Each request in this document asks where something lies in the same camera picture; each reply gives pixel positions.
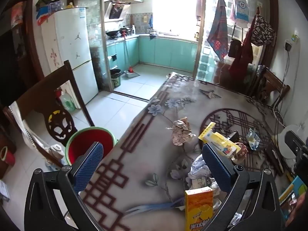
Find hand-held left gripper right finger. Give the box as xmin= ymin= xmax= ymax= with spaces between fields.
xmin=202 ymin=143 xmax=283 ymax=231

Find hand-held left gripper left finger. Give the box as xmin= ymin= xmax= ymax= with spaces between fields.
xmin=23 ymin=141 xmax=104 ymax=231

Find white written paper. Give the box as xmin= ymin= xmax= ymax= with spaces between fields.
xmin=188 ymin=154 xmax=212 ymax=181

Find red bucket with green rim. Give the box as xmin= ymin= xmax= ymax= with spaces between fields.
xmin=65 ymin=126 xmax=118 ymax=166

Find green trash bin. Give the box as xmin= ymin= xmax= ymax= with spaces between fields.
xmin=110 ymin=69 xmax=122 ymax=88

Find white round object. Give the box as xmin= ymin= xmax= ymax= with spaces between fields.
xmin=280 ymin=125 xmax=301 ymax=159

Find yellow cardboard box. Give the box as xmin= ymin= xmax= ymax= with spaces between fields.
xmin=198 ymin=122 xmax=241 ymax=160

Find red crumpled wrapper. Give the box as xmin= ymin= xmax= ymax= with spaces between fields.
xmin=231 ymin=142 xmax=249 ymax=162

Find small dark box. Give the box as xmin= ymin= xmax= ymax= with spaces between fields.
xmin=227 ymin=130 xmax=240 ymax=143

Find colourful blue-edged book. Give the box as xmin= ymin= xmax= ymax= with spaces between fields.
xmin=279 ymin=176 xmax=308 ymax=219

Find orange snack box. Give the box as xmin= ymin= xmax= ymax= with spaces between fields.
xmin=184 ymin=187 xmax=214 ymax=231

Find clear blue plastic wrapper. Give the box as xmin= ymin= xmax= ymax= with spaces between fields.
xmin=246 ymin=128 xmax=261 ymax=151

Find crumpled brown paper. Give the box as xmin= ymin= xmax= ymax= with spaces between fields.
xmin=166 ymin=117 xmax=196 ymax=147

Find green plastic bottle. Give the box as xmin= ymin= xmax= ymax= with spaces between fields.
xmin=59 ymin=90 xmax=76 ymax=112

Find brown wooden chair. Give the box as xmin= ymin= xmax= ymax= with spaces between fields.
xmin=256 ymin=65 xmax=290 ymax=106

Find white spiral calendar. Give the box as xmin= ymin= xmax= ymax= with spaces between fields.
xmin=8 ymin=101 xmax=49 ymax=154

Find red cylinder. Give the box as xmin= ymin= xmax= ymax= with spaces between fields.
xmin=0 ymin=146 xmax=16 ymax=166

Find dark carved wooden chair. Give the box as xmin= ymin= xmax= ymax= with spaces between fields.
xmin=3 ymin=60 xmax=95 ymax=169

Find grey dustpan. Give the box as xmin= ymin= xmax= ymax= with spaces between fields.
xmin=124 ymin=70 xmax=140 ymax=79

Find red mop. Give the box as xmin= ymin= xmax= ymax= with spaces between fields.
xmin=121 ymin=30 xmax=135 ymax=74

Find dark red hanging garment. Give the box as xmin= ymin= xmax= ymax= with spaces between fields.
xmin=228 ymin=32 xmax=254 ymax=81

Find black hanging bag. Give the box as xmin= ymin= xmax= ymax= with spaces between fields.
xmin=228 ymin=38 xmax=242 ymax=58

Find white refrigerator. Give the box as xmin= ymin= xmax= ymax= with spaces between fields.
xmin=41 ymin=7 xmax=100 ymax=109

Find black white patterned bag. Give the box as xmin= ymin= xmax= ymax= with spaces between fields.
xmin=250 ymin=14 xmax=276 ymax=46

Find teal kitchen cabinets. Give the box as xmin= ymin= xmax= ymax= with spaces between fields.
xmin=106 ymin=35 xmax=199 ymax=74

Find black wok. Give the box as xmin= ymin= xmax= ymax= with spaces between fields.
xmin=105 ymin=29 xmax=120 ymax=39

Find blue red hanging cloth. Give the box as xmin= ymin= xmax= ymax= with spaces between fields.
xmin=207 ymin=0 xmax=228 ymax=62

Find kitchen range hood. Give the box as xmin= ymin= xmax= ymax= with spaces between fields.
xmin=105 ymin=1 xmax=131 ymax=22

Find blue orange plastic bag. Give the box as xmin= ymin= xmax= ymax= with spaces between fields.
xmin=36 ymin=0 xmax=64 ymax=26

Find red door hanging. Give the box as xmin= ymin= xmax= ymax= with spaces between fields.
xmin=10 ymin=1 xmax=27 ymax=29

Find white cable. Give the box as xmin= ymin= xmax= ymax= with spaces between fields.
xmin=274 ymin=50 xmax=290 ymax=126

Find black wall charger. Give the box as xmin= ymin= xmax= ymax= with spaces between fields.
xmin=285 ymin=35 xmax=299 ymax=52

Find blue white wall poster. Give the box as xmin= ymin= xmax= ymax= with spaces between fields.
xmin=232 ymin=0 xmax=251 ymax=22

